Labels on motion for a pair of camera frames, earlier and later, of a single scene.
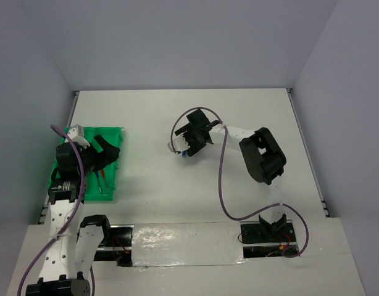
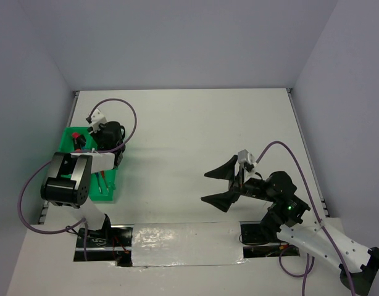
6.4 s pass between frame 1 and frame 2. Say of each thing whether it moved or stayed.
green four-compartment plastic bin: stayed
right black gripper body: moved
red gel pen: stayed
